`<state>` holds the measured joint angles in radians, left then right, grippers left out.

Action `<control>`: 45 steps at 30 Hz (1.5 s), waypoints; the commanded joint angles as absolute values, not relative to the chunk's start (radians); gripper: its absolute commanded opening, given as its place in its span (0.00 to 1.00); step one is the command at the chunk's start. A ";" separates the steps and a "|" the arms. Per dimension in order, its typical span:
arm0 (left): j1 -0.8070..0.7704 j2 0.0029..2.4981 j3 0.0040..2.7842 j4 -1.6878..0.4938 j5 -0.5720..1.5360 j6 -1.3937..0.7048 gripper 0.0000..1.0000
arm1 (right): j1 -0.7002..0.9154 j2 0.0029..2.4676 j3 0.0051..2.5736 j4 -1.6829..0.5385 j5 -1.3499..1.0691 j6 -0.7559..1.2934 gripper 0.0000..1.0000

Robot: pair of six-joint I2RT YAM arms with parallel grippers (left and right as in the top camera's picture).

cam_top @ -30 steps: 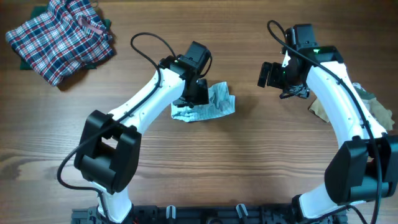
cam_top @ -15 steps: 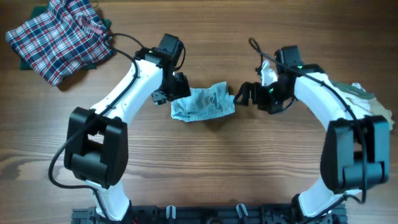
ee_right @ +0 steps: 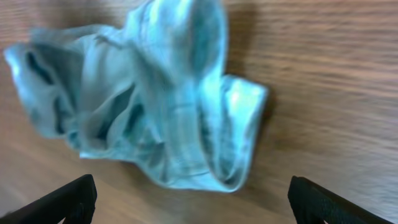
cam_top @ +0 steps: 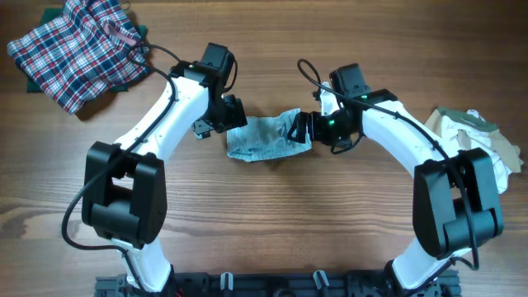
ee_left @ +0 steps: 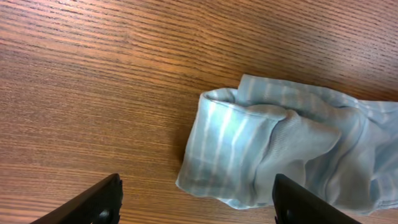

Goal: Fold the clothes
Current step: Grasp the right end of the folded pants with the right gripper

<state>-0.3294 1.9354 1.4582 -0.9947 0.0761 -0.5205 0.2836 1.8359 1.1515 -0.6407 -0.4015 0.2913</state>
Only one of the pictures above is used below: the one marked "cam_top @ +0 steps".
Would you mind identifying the light blue striped cloth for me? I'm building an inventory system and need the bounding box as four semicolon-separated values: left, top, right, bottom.
227;108;312;163

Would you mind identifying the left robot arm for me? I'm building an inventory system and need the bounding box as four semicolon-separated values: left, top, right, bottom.
82;58;247;296

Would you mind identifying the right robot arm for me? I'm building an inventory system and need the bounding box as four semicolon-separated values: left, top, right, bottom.
287;89;504;296

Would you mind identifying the plaid red blue cloth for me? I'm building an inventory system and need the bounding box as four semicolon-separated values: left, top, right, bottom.
7;0;149;115

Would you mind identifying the beige white crumpled garment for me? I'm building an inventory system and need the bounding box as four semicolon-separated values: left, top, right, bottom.
424;106;524;194

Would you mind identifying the dark green folded cloth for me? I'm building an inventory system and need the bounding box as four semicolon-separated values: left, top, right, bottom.
26;7;148;93

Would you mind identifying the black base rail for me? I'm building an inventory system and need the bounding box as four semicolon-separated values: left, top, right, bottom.
93;270;461;297

